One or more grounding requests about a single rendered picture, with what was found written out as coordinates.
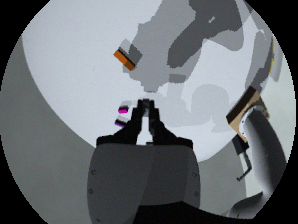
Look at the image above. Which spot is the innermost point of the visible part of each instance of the orange rod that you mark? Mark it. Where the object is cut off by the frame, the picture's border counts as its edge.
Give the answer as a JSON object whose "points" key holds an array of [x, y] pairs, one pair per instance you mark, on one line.
{"points": [[124, 60]]}

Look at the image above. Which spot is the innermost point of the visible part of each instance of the purple rod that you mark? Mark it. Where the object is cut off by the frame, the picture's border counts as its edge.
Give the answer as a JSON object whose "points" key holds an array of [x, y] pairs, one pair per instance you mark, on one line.
{"points": [[119, 123]]}

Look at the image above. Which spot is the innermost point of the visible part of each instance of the small magenta block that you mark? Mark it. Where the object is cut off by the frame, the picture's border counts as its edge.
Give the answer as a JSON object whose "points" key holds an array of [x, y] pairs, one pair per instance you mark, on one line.
{"points": [[123, 110]]}

